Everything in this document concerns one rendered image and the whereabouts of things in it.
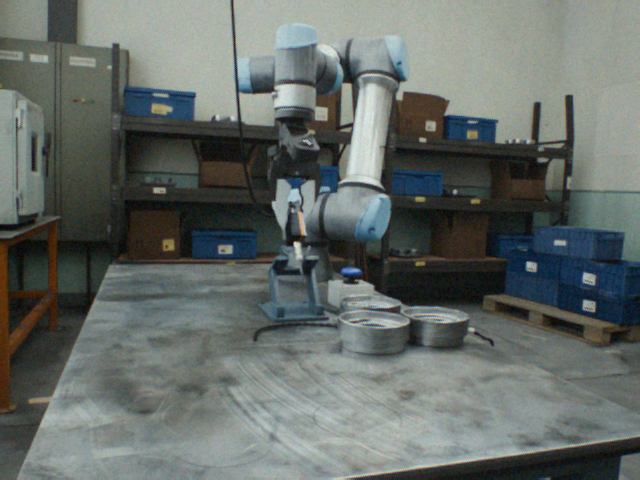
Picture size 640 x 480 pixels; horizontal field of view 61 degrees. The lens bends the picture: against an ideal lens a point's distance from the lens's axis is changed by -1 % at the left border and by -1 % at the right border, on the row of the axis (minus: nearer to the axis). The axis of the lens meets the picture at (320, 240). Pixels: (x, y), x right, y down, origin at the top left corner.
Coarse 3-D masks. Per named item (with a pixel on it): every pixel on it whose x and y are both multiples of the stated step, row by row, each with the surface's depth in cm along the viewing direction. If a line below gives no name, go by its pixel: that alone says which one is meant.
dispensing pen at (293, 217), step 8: (288, 216) 98; (296, 216) 97; (288, 224) 98; (296, 224) 96; (288, 232) 98; (296, 232) 96; (288, 240) 97; (296, 240) 97; (296, 248) 96; (296, 256) 96
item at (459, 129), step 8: (448, 120) 477; (456, 120) 477; (464, 120) 481; (472, 120) 483; (480, 120) 485; (488, 120) 488; (496, 120) 491; (448, 128) 477; (456, 128) 479; (464, 128) 482; (472, 128) 485; (480, 128) 488; (488, 128) 491; (448, 136) 477; (456, 136) 480; (464, 136) 483; (472, 136) 486; (480, 136) 489; (488, 136) 492
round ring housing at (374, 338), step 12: (348, 312) 84; (360, 312) 85; (372, 312) 85; (384, 312) 85; (348, 324) 77; (360, 324) 81; (372, 324) 83; (384, 324) 82; (396, 324) 82; (408, 324) 78; (348, 336) 77; (360, 336) 76; (372, 336) 75; (384, 336) 75; (396, 336) 76; (408, 336) 79; (348, 348) 78; (360, 348) 77; (372, 348) 76; (384, 348) 76; (396, 348) 77
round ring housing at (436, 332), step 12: (408, 312) 89; (420, 312) 90; (432, 312) 90; (444, 312) 90; (456, 312) 88; (420, 324) 81; (432, 324) 80; (444, 324) 80; (456, 324) 81; (468, 324) 84; (420, 336) 81; (432, 336) 80; (444, 336) 80; (456, 336) 81
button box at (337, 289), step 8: (336, 280) 111; (344, 280) 109; (360, 280) 112; (328, 288) 110; (336, 288) 106; (344, 288) 104; (352, 288) 105; (360, 288) 105; (368, 288) 106; (328, 296) 110; (336, 296) 106; (344, 296) 104; (336, 304) 106
